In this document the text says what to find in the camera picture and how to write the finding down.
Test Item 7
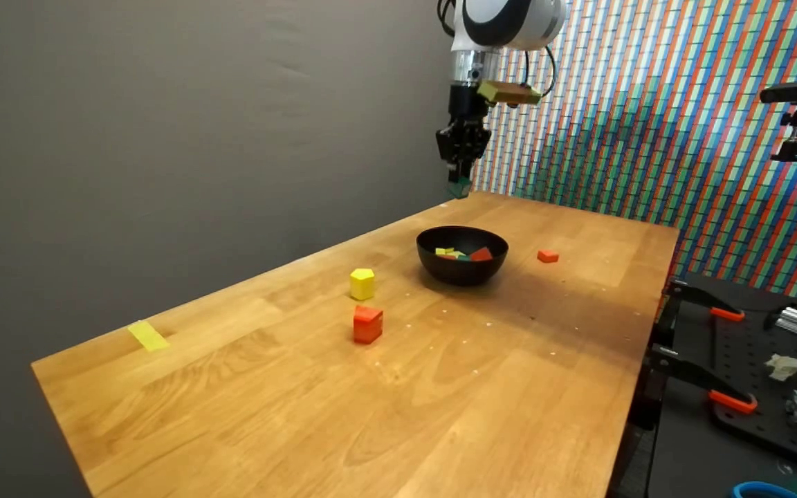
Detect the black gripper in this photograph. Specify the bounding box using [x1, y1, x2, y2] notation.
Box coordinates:
[432, 83, 496, 190]

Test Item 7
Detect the black bowl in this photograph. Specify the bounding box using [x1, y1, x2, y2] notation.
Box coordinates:
[414, 224, 513, 287]

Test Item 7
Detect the multicolour patterned backdrop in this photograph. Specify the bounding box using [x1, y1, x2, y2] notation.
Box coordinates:
[470, 0, 797, 302]

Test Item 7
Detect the grey fabric backdrop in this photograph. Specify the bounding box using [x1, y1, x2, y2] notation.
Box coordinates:
[0, 0, 475, 498]

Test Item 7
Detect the black pegboard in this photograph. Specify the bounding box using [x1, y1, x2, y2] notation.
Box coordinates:
[643, 271, 797, 479]

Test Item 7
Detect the yellow tape strip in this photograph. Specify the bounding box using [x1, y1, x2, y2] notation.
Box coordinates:
[125, 320, 174, 353]

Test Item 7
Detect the white crumpled object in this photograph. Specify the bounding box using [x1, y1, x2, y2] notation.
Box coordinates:
[763, 350, 797, 385]

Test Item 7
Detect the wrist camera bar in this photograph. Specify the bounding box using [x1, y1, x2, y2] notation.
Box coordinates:
[474, 76, 546, 111]

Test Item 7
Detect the black looped camera cable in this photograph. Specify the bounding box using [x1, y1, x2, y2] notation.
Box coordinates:
[517, 45, 561, 99]

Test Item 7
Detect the black clamp orange handle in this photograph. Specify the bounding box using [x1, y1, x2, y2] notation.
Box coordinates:
[647, 341, 762, 421]
[665, 277, 751, 327]

